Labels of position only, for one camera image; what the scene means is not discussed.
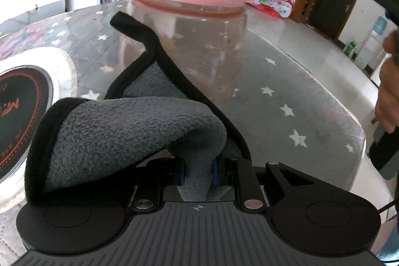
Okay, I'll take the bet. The clear container with pink lid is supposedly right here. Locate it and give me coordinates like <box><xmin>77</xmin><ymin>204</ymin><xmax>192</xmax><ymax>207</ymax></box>
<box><xmin>121</xmin><ymin>0</ymin><xmax>272</xmax><ymax>112</ymax></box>

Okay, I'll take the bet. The grey cloth with black trim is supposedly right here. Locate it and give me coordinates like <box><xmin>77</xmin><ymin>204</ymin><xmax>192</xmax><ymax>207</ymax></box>
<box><xmin>25</xmin><ymin>11</ymin><xmax>252</xmax><ymax>208</ymax></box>

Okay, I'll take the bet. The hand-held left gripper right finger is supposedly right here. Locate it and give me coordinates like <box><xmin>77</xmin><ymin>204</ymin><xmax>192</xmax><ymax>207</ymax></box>
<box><xmin>211</xmin><ymin>157</ymin><xmax>316</xmax><ymax>211</ymax></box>

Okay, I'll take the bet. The grey star printed tablecloth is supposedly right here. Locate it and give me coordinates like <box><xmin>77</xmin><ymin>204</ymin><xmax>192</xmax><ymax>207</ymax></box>
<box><xmin>0</xmin><ymin>0</ymin><xmax>368</xmax><ymax>266</ymax></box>

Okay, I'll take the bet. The person's right hand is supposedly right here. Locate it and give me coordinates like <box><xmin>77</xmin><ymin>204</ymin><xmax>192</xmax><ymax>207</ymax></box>
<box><xmin>373</xmin><ymin>28</ymin><xmax>399</xmax><ymax>134</ymax></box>

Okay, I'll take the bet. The dark brown door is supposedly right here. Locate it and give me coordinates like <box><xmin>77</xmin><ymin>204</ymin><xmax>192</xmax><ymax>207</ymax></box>
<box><xmin>307</xmin><ymin>0</ymin><xmax>360</xmax><ymax>40</ymax></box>

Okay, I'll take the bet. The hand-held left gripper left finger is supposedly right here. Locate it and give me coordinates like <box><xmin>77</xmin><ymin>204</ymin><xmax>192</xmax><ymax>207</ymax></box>
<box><xmin>130</xmin><ymin>158</ymin><xmax>188</xmax><ymax>211</ymax></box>

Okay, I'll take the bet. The black round induction cooker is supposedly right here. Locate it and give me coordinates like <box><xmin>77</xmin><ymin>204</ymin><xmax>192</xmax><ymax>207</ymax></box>
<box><xmin>0</xmin><ymin>65</ymin><xmax>53</xmax><ymax>184</ymax></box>

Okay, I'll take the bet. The colourful dotted baby bouncer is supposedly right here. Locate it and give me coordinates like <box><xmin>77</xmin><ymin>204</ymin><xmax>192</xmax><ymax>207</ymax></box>
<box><xmin>248</xmin><ymin>0</ymin><xmax>295</xmax><ymax>19</ymax></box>

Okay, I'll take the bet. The white round fringed mat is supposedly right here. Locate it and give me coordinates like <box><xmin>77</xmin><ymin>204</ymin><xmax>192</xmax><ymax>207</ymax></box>
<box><xmin>0</xmin><ymin>47</ymin><xmax>78</xmax><ymax>214</ymax></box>

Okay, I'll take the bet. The white water dispenser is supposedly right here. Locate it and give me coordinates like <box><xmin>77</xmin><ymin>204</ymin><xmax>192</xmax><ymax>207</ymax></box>
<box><xmin>355</xmin><ymin>16</ymin><xmax>389</xmax><ymax>70</ymax></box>

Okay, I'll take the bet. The black cable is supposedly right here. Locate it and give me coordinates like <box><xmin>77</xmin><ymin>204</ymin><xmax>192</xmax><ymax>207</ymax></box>
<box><xmin>377</xmin><ymin>200</ymin><xmax>399</xmax><ymax>214</ymax></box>

